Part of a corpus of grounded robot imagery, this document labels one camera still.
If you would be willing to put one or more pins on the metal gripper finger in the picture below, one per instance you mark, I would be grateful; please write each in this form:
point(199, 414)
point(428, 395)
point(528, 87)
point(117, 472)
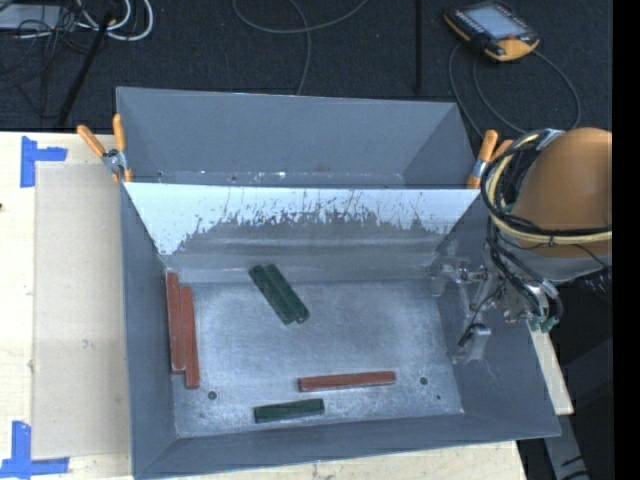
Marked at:
point(474, 345)
point(452, 275)

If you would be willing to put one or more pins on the red-brown flat block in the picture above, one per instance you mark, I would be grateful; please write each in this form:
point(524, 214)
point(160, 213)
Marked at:
point(190, 338)
point(173, 323)
point(347, 381)

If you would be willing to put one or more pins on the grey metal bin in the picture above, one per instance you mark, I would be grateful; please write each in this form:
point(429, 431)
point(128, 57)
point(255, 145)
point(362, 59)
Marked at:
point(320, 338)

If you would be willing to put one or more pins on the dark green flat block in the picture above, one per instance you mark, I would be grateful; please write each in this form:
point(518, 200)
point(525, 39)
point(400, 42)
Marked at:
point(288, 292)
point(272, 295)
point(289, 410)

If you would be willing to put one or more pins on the pale flat board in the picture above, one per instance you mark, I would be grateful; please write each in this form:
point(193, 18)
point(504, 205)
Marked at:
point(80, 313)

